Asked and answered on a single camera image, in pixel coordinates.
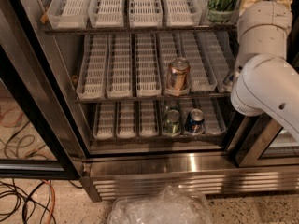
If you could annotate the blue can bottom shelf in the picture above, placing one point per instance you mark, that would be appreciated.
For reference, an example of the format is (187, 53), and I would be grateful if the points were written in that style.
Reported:
(194, 121)

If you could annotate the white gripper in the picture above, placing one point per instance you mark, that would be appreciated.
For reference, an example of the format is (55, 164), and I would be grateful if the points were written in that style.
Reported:
(265, 15)

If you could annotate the stainless steel fridge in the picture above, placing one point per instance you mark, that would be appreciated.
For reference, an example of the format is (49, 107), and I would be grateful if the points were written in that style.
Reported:
(142, 166)

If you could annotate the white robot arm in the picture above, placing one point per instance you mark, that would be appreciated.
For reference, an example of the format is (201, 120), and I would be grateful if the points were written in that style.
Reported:
(264, 82)

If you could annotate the open glass fridge door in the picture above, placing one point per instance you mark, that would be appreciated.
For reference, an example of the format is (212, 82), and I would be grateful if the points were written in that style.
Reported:
(37, 69)

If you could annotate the blue silver can middle shelf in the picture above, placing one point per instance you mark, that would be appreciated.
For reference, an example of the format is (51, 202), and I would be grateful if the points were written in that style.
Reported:
(229, 80)

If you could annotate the clear plastic bag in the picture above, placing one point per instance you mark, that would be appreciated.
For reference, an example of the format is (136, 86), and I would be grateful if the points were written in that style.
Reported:
(170, 206)

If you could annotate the green can behind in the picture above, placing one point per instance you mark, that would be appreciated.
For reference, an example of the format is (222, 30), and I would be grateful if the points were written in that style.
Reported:
(171, 105)

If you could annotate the copper coloured can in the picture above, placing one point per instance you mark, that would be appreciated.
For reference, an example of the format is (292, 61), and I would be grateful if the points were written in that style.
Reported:
(177, 72)

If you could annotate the green can front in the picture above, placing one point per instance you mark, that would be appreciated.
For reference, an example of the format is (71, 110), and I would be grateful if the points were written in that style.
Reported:
(171, 123)

